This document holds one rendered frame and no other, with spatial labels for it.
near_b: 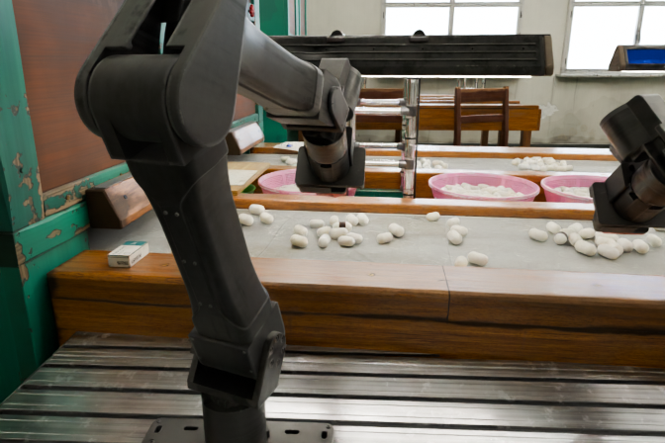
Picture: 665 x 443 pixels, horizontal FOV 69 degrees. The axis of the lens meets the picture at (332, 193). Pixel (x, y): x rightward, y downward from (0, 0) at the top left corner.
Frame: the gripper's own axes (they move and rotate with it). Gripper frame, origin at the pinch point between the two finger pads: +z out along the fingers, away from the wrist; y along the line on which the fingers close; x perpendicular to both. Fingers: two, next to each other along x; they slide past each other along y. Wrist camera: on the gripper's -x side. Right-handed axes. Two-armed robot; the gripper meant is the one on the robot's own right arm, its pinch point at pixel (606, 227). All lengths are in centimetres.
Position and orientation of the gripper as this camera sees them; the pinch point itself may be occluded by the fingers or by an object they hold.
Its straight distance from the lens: 86.3
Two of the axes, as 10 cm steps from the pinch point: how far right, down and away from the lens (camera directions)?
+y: -9.9, -0.3, 1.1
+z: 0.8, 4.2, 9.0
